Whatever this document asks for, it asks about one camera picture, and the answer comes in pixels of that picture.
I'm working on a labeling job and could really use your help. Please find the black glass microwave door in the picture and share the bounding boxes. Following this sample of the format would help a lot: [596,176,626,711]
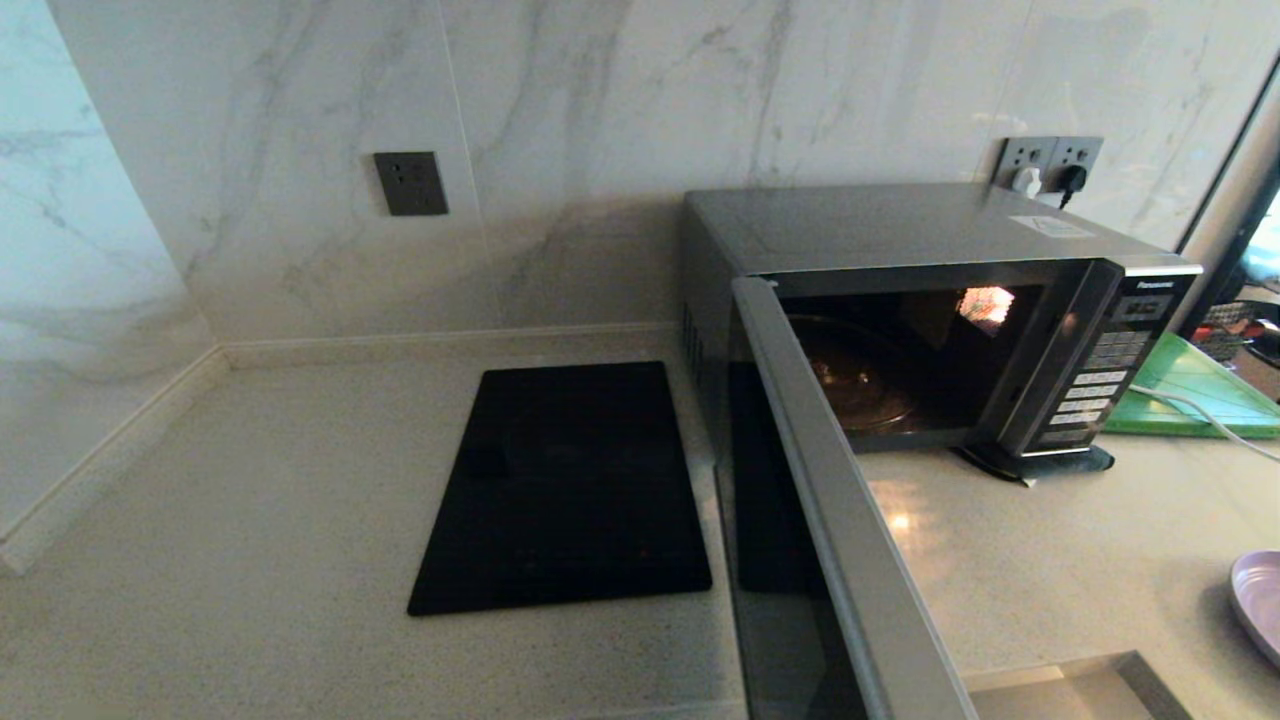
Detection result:
[712,276,979,720]

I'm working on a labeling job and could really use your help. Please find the purple plate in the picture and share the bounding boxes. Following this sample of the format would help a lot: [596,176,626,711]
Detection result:
[1230,549,1280,669]

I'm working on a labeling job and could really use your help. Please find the glass microwave turntable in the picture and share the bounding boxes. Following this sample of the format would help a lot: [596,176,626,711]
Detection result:
[795,318,923,433]

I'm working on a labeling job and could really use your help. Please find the silver microwave oven body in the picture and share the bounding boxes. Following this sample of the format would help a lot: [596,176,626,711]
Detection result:
[680,183,1203,479]

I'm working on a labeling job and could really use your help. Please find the black mat under microwave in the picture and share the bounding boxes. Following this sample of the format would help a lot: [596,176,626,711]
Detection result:
[955,445,1116,486]

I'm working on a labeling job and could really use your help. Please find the black induction cooktop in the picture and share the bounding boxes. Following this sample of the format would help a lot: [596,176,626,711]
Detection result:
[406,361,714,617]

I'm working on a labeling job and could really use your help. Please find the beige cabinet front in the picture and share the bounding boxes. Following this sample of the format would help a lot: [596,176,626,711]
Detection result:
[960,660,1161,720]

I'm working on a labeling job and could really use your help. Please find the green cutting board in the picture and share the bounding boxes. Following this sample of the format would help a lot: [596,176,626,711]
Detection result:
[1102,332,1280,439]

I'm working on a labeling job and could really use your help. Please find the blue background object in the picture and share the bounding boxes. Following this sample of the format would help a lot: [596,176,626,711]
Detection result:
[1242,220,1280,286]

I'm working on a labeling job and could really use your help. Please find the dark grey single wall socket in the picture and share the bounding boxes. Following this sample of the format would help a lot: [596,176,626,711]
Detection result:
[374,151,450,217]

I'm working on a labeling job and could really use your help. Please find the white power cable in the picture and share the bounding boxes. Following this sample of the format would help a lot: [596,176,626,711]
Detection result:
[1128,384,1280,464]

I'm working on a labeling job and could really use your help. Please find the black wire basket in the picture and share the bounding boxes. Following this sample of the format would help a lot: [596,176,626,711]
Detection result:
[1198,298,1280,366]

